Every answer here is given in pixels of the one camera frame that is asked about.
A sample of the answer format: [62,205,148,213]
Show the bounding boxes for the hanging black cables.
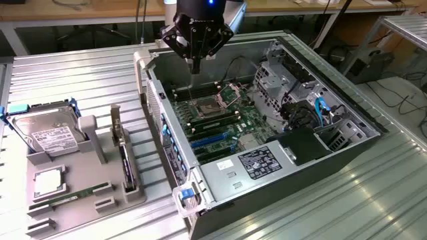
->
[133,0,148,45]

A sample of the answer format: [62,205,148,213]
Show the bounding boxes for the grey power supply unit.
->
[199,139,299,204]

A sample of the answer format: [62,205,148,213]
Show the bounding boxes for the grey metal disk bay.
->
[252,59,321,101]

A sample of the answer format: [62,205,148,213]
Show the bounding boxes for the silver hard disk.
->
[5,104,83,157]

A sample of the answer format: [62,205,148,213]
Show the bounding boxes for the green RAM stick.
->
[28,186,112,210]

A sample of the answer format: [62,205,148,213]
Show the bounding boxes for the installed RAM stick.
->
[189,113,241,133]

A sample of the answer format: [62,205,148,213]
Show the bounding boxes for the grey parts rack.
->
[24,104,149,238]

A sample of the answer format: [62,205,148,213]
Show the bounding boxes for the silver CPU chip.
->
[32,170,65,199]

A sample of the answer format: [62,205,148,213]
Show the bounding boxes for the metal socket cover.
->
[215,83,247,104]

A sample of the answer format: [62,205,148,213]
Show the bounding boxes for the blue disk wire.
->
[312,96,333,126]

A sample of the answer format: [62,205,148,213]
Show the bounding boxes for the green motherboard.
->
[168,81,279,164]

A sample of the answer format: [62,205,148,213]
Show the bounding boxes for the blue expansion slot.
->
[188,133,228,149]

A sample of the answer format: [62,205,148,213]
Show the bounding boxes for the blue disk caddy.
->
[0,96,83,154]

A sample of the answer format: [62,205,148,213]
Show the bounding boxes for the wooden desk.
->
[0,0,419,25]

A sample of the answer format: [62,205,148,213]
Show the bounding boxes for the black fan shroud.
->
[275,126,332,166]

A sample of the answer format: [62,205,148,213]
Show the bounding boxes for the graphics card with metal bracket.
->
[109,104,137,191]

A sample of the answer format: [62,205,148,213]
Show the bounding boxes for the silver chipset heatsink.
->
[239,134,264,149]

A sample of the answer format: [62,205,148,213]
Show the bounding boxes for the metal frame table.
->
[341,15,427,79]

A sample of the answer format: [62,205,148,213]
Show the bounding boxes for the CPU socket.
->
[195,99,221,119]

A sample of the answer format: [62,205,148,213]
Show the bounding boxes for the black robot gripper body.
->
[175,0,228,60]

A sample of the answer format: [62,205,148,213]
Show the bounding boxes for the black box on floor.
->
[345,49,395,85]

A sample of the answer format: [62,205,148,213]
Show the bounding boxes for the open black PC case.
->
[132,29,389,240]

